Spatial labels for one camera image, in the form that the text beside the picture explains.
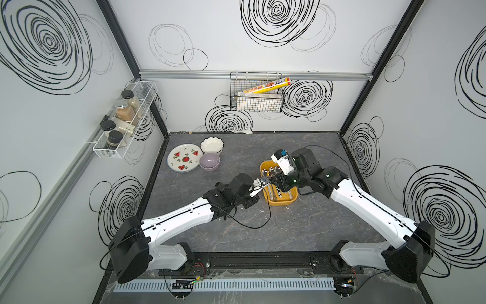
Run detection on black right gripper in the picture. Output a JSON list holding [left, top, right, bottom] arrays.
[[267, 166, 309, 191]]

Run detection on silver spoon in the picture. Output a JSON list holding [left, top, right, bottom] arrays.
[[250, 177, 271, 197]]

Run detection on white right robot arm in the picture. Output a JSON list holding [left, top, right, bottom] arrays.
[[271, 148, 435, 284]]

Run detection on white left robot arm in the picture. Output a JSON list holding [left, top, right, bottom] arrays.
[[108, 173, 270, 284]]

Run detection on yellow storage box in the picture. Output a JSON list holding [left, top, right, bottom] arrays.
[[260, 160, 299, 206]]

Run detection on yellow foil wrap box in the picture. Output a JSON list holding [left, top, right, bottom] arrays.
[[242, 77, 291, 94]]

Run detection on purple bowl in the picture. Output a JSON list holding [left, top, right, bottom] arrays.
[[199, 153, 221, 172]]

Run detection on white scalloped bowl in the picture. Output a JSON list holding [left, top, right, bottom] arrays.
[[200, 137, 224, 155]]

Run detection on watermelon pattern plate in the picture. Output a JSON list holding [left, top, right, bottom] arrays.
[[167, 144, 203, 173]]

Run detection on spice jar black lid nearest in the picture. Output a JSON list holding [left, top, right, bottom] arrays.
[[104, 130, 124, 149]]

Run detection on spice jar black lid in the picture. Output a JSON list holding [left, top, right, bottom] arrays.
[[104, 130, 124, 149], [121, 90, 141, 113], [100, 120, 122, 138]]

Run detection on spice jar brown contents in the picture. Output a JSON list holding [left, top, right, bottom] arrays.
[[114, 100, 137, 122]]

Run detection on spice jar black lid front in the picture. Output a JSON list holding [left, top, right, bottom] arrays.
[[100, 120, 122, 138]]

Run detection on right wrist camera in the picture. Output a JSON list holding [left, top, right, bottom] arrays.
[[271, 149, 295, 176]]

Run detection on black wire basket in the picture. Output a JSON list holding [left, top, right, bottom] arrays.
[[230, 72, 284, 113]]

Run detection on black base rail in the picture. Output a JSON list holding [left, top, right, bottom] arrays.
[[113, 250, 411, 278]]

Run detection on white cable duct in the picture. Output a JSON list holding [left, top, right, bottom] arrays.
[[113, 277, 335, 293]]

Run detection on clear wall shelf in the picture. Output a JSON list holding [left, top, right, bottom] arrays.
[[93, 81, 158, 161]]

